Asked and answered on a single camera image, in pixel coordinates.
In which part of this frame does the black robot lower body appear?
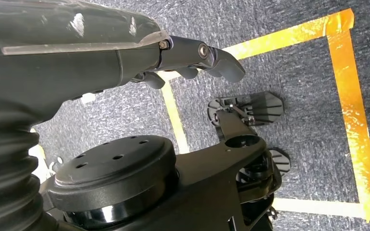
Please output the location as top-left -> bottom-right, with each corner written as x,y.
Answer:
40,110 -> 283,231

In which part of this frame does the yellow floor tape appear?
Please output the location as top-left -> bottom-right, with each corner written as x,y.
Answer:
157,8 -> 370,224

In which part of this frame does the black ribbed foot pad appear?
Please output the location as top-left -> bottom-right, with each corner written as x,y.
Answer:
268,148 -> 292,178
207,91 -> 285,127

